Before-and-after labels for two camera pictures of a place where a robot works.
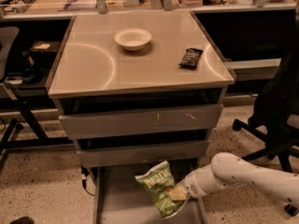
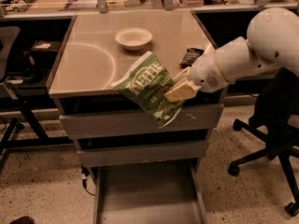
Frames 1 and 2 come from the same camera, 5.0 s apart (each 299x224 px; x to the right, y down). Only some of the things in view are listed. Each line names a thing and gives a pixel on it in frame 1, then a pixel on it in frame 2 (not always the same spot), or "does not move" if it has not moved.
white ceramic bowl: [133, 39] does not move
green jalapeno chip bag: [157, 179] to [146, 84]
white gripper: [191, 186] to [204, 73]
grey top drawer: [117, 123] does not move
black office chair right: [272, 112] does not move
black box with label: [43, 53] does not move
